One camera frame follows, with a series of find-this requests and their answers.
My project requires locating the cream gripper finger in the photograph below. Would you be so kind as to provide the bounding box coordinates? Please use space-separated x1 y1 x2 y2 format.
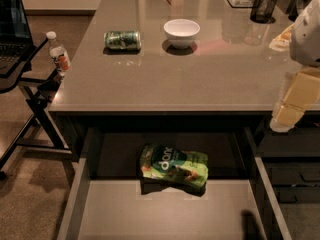
270 67 320 133
269 24 294 52

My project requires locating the green rice chip bag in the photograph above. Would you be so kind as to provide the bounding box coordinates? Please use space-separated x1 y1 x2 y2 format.
140 143 209 189

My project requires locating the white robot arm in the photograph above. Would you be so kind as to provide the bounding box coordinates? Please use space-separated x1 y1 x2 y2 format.
270 0 320 133

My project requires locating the grey kitchen counter cabinet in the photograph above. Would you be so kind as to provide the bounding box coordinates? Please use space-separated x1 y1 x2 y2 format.
50 0 320 203

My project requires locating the open grey top drawer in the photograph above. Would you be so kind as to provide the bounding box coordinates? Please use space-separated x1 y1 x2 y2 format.
57 128 293 240

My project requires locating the black mesh pen cup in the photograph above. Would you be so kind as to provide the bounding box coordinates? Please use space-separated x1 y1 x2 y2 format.
250 0 278 23

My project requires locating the white bowl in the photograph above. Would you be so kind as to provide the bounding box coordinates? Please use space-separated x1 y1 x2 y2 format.
163 19 200 49

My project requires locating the green soda can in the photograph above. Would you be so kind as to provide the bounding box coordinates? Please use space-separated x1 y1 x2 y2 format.
104 31 141 51

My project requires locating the clear plastic water bottle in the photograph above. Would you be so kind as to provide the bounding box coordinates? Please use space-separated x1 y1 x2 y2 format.
46 31 71 77

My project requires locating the black laptop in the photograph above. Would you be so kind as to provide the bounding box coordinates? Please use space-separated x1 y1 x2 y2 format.
0 0 35 78

